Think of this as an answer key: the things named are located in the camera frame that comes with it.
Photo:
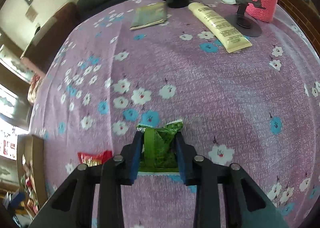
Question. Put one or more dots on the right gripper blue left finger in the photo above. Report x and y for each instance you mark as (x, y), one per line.
(72, 203)

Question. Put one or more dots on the wooden cabinet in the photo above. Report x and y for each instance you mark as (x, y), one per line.
(302, 12)

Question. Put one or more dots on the green crinkled snack packet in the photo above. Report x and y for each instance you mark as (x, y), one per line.
(158, 153)

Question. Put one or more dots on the brown red armchair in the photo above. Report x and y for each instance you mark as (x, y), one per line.
(44, 46)

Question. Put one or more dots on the brown cardboard box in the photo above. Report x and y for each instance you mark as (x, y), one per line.
(30, 170)

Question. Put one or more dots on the purple floral tablecloth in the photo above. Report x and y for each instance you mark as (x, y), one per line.
(258, 107)

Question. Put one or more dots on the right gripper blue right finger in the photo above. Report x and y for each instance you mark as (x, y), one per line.
(246, 205)

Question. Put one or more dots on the cream lotion tube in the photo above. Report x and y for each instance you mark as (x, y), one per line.
(228, 35)

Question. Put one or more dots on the red rectangular candy packet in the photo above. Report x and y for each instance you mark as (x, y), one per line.
(94, 159)

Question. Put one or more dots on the green booklet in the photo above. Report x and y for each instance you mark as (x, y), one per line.
(149, 16)

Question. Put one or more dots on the patterned blanket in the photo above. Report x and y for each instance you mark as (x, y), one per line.
(36, 82)

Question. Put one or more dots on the black phone stand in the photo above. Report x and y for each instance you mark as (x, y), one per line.
(246, 0)

